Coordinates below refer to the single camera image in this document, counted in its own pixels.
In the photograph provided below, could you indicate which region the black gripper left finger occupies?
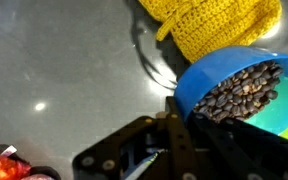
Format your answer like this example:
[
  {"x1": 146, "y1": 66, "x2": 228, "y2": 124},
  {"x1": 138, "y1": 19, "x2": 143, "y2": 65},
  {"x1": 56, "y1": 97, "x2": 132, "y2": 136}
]
[{"x1": 72, "y1": 96, "x2": 198, "y2": 180}]

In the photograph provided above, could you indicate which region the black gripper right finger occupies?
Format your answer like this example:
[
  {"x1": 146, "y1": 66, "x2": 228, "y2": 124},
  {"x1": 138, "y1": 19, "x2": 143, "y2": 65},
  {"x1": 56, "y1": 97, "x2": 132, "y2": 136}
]
[{"x1": 187, "y1": 113, "x2": 288, "y2": 180}]

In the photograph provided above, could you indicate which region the blue plastic bowl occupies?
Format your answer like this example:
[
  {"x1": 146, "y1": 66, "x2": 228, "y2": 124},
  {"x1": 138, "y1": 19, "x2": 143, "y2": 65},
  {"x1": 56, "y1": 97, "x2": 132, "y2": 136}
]
[{"x1": 173, "y1": 45, "x2": 288, "y2": 138}]

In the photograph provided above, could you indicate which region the yellow crocheted cloth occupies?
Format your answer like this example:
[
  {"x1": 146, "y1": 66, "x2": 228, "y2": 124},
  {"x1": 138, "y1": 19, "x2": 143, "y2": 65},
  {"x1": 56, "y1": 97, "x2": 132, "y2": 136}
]
[{"x1": 137, "y1": 0, "x2": 283, "y2": 64}]

